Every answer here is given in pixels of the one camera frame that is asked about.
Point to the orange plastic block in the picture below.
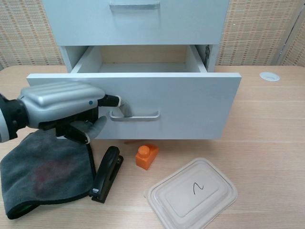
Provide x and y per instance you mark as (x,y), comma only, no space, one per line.
(146,158)

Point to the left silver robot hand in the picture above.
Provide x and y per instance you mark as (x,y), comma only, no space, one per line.
(59,102)

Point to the black stapler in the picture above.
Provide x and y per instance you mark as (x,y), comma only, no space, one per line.
(107,171)

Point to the grey microfibre cloth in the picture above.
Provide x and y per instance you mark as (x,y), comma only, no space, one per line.
(59,181)

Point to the white middle-height cabinet drawer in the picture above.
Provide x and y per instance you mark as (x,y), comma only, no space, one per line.
(190,23)

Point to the white lowest cabinet drawer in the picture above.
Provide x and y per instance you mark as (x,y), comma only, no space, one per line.
(190,107)

